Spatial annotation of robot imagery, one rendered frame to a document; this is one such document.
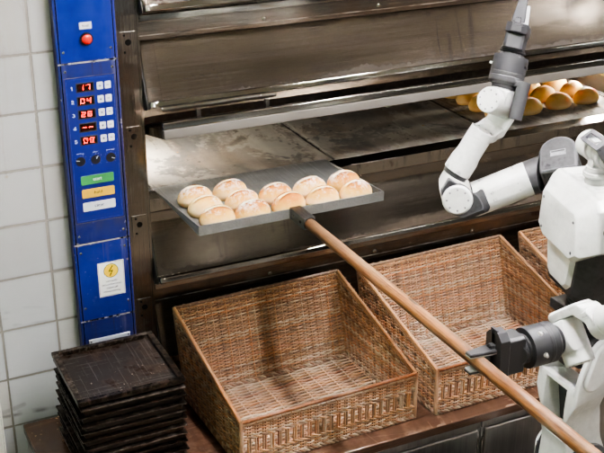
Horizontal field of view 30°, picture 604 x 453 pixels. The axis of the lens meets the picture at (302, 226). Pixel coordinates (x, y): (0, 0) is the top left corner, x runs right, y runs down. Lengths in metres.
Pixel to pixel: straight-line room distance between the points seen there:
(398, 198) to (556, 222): 0.90
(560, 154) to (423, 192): 0.79
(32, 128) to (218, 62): 0.54
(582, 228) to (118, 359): 1.27
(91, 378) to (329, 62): 1.11
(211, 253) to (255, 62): 0.57
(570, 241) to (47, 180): 1.36
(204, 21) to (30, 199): 0.66
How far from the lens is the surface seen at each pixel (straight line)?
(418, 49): 3.39
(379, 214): 3.51
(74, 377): 3.03
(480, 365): 2.32
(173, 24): 3.05
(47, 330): 3.24
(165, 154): 3.51
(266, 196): 3.08
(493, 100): 2.84
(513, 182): 2.91
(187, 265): 3.27
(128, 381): 2.99
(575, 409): 2.92
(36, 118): 3.00
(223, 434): 3.12
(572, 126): 3.84
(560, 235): 2.74
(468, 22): 3.50
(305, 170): 3.34
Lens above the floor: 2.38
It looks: 24 degrees down
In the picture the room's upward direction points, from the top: straight up
